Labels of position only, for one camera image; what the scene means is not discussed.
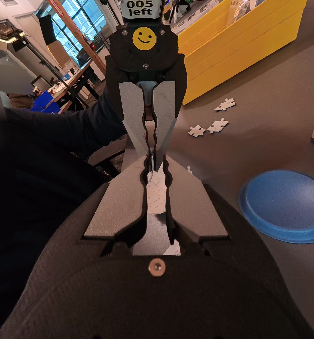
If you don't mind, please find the yellow plastic bin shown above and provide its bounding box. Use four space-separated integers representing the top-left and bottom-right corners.
177 0 307 105

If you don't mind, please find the white cardboard box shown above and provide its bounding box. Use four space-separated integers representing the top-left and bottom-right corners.
173 5 221 36

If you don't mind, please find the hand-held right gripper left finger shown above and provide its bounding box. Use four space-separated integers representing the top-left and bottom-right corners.
83 154 150 249

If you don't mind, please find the person's left forearm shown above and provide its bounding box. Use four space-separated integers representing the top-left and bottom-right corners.
5 89 127 159

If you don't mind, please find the clear plastic bag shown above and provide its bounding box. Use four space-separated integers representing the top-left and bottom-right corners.
230 0 252 19

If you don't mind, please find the white assembled puzzle ball section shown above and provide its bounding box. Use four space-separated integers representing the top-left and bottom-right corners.
146 165 193 215

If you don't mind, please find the blue round plastic stand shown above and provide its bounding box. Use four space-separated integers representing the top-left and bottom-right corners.
238 169 314 244

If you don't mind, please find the single pointed white puzzle piece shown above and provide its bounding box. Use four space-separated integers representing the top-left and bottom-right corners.
214 98 237 112

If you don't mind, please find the background wooden table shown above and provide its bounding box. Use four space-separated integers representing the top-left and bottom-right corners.
48 61 104 106

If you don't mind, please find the wooden beam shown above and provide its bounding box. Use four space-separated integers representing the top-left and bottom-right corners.
47 0 106 76

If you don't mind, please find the blue storage bin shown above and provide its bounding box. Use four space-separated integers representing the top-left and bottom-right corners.
29 90 60 114

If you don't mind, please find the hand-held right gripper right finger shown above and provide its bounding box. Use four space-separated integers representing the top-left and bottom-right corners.
163 154 229 246

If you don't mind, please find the large window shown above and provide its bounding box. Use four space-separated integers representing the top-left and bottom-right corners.
51 0 107 61

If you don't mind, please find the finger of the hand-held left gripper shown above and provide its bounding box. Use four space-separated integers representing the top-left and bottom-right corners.
152 80 177 171
118 82 151 157

